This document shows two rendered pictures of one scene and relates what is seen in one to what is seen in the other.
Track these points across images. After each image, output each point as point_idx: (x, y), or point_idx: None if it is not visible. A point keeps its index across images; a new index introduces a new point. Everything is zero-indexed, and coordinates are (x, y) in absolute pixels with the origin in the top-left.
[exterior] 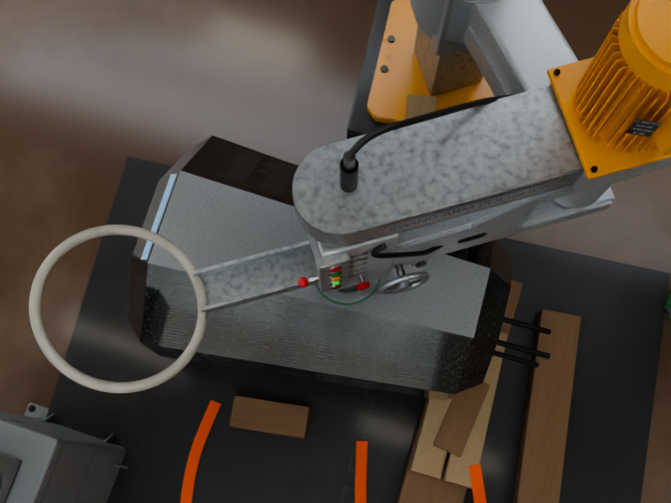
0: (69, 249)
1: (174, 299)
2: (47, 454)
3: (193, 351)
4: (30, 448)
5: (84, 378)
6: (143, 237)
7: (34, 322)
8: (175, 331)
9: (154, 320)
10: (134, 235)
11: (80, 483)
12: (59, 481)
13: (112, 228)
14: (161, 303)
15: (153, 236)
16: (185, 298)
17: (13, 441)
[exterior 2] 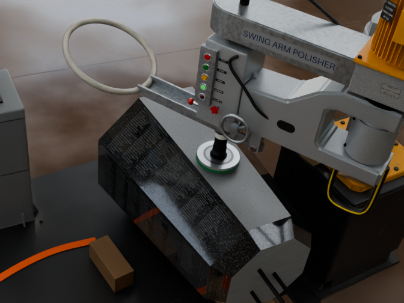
0: (117, 26)
1: (131, 123)
2: (14, 108)
3: (116, 90)
4: (11, 102)
5: (67, 49)
6: (148, 52)
7: (75, 23)
8: (116, 142)
9: (114, 130)
10: (146, 48)
11: (4, 171)
12: (2, 137)
13: (140, 37)
14: (125, 122)
15: (152, 54)
16: (136, 125)
17: (9, 95)
